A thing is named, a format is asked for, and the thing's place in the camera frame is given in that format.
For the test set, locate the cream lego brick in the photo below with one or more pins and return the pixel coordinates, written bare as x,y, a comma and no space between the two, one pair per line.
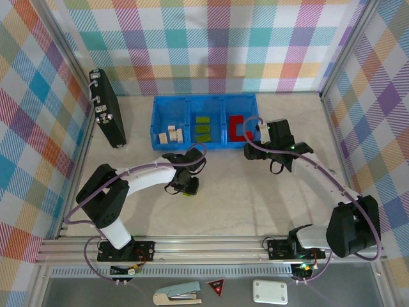
163,138
180,136

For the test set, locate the small white lego brick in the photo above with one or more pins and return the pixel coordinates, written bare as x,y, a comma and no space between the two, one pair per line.
172,131

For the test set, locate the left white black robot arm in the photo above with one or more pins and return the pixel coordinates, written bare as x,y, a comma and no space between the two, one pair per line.
150,177

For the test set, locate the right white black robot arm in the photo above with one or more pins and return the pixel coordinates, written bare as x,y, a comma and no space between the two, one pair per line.
322,179

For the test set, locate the blue three-compartment bin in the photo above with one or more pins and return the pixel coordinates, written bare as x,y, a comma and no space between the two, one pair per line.
169,108

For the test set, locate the black briefcase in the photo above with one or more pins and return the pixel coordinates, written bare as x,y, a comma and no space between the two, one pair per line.
105,92

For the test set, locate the light blue stapler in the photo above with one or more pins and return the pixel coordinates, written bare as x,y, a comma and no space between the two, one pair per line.
182,288

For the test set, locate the red black triangle sign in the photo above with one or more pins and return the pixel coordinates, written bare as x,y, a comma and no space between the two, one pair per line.
216,286

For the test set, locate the white rectangular plate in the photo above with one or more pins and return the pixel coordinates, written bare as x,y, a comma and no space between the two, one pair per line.
270,291

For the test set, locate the right aluminium side rail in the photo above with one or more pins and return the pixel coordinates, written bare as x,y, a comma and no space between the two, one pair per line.
336,144

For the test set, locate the aluminium side rail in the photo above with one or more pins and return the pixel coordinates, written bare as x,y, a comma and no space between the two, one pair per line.
336,144
82,150

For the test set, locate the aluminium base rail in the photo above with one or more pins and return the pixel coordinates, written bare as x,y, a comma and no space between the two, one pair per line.
207,249

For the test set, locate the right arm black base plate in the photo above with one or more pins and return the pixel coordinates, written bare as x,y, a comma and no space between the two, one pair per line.
278,249

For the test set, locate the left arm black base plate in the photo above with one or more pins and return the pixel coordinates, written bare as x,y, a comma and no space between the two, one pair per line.
145,251

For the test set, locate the left aluminium side rail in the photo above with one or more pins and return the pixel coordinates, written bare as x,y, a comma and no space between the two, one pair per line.
82,150

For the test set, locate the right aluminium frame post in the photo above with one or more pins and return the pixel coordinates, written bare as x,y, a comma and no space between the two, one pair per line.
347,48

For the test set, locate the aluminium frame post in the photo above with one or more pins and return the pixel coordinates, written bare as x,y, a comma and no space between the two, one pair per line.
67,48
347,48

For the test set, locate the left aluminium frame post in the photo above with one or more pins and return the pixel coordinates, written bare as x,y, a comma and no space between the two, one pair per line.
67,48

